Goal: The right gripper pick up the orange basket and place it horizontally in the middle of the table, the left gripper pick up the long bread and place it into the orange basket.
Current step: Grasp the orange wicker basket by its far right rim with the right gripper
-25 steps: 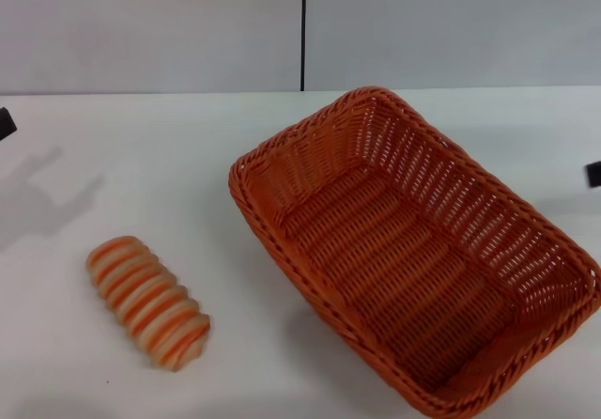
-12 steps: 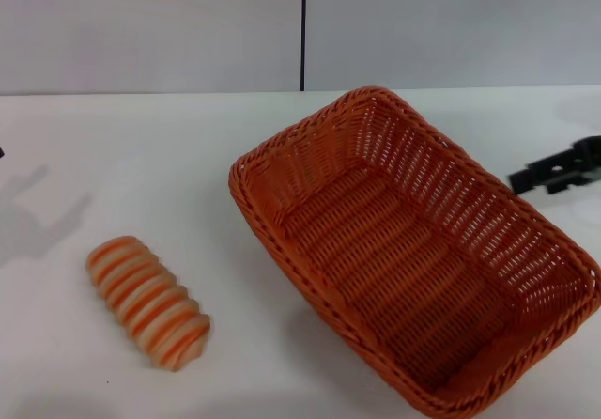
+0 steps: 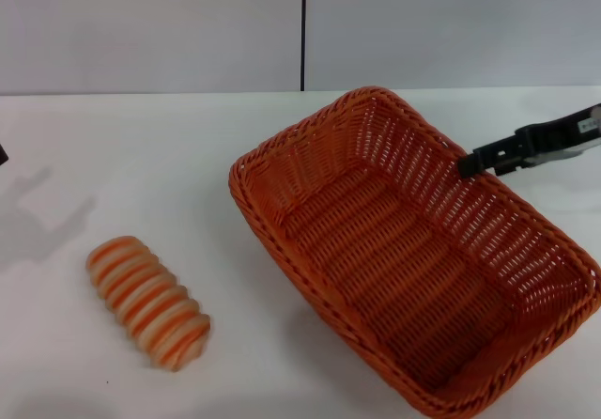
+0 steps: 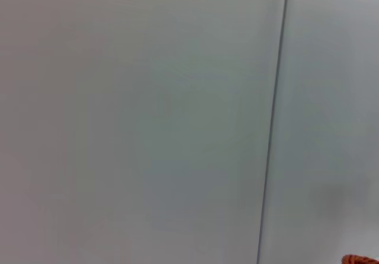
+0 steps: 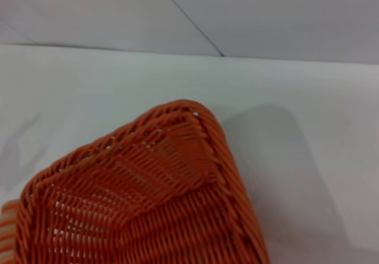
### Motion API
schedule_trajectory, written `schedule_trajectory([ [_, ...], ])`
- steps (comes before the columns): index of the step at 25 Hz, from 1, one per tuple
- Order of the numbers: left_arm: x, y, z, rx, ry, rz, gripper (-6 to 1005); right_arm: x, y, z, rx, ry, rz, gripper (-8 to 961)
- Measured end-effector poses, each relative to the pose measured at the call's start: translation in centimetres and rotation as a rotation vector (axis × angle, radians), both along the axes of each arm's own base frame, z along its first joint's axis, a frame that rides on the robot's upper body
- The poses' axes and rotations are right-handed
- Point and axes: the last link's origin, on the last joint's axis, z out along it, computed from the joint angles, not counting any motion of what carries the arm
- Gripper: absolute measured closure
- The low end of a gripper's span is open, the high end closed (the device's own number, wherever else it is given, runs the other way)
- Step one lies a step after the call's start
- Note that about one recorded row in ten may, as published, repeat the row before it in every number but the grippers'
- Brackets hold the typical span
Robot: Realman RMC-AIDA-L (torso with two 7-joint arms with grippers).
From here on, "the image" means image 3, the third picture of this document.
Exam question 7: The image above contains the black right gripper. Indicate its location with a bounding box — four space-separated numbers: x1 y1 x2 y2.
456 102 601 178

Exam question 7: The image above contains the orange white striped bread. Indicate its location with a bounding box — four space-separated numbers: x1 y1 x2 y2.
85 235 211 372

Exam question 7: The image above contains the orange woven plastic basket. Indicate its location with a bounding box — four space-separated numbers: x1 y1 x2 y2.
228 85 601 419

